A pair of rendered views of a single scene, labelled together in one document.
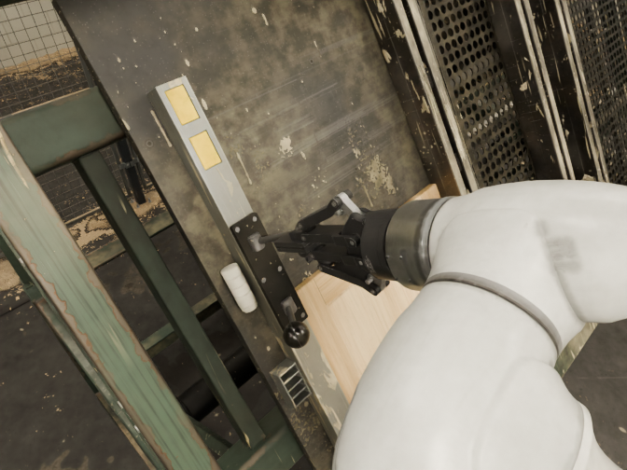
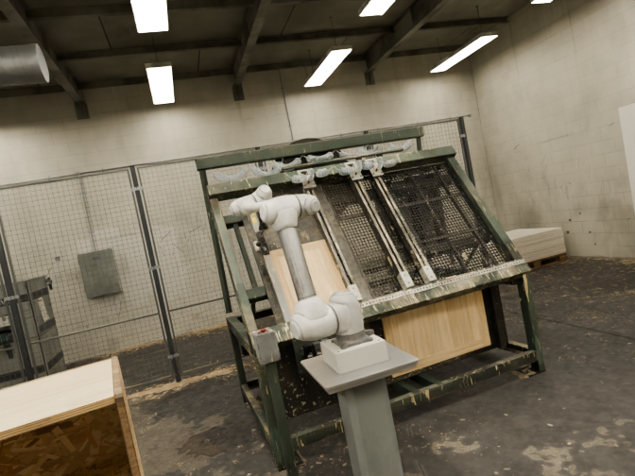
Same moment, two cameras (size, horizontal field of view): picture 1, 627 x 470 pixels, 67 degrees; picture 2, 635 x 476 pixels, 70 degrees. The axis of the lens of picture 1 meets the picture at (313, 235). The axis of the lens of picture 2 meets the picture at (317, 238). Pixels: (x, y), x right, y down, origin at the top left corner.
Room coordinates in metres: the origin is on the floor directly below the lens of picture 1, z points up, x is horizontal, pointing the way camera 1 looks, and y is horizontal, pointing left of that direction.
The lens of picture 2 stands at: (-2.25, -1.78, 1.56)
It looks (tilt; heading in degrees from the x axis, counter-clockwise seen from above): 3 degrees down; 27
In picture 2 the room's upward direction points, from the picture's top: 11 degrees counter-clockwise
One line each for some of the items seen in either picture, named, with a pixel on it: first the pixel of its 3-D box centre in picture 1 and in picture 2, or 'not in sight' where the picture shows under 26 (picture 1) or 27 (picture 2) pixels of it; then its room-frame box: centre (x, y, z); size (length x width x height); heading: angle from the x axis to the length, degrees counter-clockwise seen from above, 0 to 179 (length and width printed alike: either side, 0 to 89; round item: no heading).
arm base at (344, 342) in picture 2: not in sight; (353, 334); (-0.06, -0.76, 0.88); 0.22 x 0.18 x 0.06; 134
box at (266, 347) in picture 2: not in sight; (266, 347); (-0.05, -0.18, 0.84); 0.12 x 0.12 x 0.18; 46
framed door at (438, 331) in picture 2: not in sight; (437, 326); (1.21, -0.88, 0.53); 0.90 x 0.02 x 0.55; 136
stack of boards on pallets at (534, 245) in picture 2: not in sight; (482, 258); (5.72, -0.67, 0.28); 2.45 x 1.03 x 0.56; 133
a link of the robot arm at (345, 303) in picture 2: not in sight; (344, 311); (-0.09, -0.74, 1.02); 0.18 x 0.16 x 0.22; 147
